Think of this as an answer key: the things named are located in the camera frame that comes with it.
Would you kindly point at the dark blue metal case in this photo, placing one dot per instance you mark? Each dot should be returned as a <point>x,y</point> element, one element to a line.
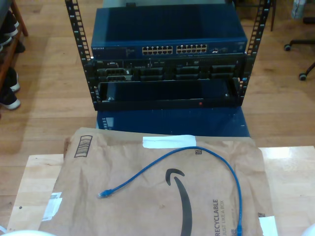
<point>172,123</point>

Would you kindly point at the long white tape strip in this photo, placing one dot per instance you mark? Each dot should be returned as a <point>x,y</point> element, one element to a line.
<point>169,141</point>

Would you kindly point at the black rack server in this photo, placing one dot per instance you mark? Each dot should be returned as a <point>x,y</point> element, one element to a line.
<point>152,73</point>

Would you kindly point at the brown paper mailer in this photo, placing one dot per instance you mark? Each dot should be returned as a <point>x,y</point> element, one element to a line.
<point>123,209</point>

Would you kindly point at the white shipping label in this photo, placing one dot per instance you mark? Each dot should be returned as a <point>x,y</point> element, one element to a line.
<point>53,206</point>

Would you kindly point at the dark shoe white sole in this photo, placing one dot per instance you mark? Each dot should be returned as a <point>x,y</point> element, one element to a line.
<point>15,86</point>
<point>5,40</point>
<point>12,104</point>
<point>12,28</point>

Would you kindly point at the black chair leg with caster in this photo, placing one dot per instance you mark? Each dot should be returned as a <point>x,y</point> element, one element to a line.
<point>303,76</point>

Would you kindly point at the dark table leg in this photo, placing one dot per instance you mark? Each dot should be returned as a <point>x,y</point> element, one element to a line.
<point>272,17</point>

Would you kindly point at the plain dark shoe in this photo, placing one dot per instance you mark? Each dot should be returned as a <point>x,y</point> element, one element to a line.
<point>21,46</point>

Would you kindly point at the white tape patch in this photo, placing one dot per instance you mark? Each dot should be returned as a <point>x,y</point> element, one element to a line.
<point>269,225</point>

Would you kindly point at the wooden shoe rack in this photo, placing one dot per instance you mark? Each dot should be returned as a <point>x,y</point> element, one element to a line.
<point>21,19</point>

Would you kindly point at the hanging patterned cloth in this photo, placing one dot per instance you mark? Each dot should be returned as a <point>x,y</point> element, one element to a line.
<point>299,9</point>

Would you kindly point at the small white paper slip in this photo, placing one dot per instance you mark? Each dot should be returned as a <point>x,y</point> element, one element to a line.
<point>3,228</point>

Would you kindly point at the blue network switch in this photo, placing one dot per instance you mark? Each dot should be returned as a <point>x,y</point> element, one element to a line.
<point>172,24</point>

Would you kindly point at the black open rack frame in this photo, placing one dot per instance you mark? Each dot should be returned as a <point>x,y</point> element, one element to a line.
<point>78,32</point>

